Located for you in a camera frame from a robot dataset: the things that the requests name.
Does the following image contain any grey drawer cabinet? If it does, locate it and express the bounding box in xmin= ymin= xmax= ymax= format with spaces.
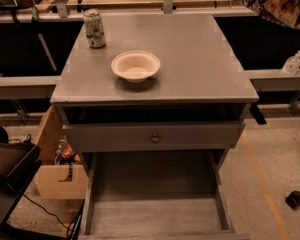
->
xmin=51 ymin=14 xmax=257 ymax=240

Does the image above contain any black floor cable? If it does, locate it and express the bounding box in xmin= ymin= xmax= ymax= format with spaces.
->
xmin=21 ymin=193 xmax=84 ymax=240

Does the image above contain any black office chair base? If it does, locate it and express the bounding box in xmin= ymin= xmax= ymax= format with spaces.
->
xmin=285 ymin=191 xmax=300 ymax=209

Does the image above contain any grey upper drawer with knob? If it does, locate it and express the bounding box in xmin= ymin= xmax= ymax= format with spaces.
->
xmin=63 ymin=121 xmax=244 ymax=153

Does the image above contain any clear hand sanitizer bottle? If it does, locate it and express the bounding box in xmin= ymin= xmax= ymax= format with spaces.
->
xmin=282 ymin=50 xmax=300 ymax=76

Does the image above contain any grey open middle drawer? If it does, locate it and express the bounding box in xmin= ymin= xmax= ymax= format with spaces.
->
xmin=78 ymin=151 xmax=250 ymax=240

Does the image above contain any white paper bowl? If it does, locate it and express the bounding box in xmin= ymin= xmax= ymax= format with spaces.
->
xmin=111 ymin=51 xmax=161 ymax=83

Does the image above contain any black equipment on left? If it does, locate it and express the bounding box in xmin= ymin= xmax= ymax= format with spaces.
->
xmin=0 ymin=126 xmax=41 ymax=231

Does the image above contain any grey metal rail frame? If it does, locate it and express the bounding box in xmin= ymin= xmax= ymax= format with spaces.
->
xmin=0 ymin=0 xmax=300 ymax=103

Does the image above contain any green white soda can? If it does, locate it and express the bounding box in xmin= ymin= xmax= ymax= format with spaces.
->
xmin=83 ymin=9 xmax=106 ymax=48

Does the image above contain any wooden box on floor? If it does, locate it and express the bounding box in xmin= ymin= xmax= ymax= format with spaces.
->
xmin=33 ymin=107 xmax=87 ymax=199

